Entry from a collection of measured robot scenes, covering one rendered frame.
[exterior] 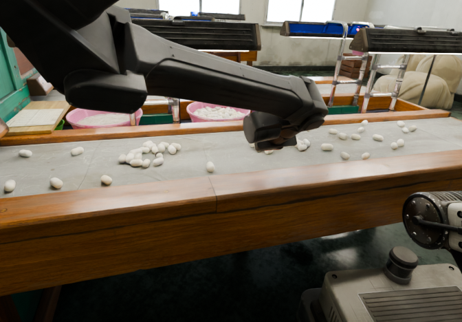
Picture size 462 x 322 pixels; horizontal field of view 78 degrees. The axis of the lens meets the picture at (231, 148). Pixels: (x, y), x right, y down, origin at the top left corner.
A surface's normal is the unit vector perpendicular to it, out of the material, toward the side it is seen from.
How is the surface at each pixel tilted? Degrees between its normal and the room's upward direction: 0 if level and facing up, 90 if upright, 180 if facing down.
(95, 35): 47
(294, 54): 90
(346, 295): 0
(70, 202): 0
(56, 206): 0
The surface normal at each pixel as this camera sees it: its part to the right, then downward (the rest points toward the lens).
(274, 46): 0.29, 0.44
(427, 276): 0.05, -0.90
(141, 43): 0.61, -0.44
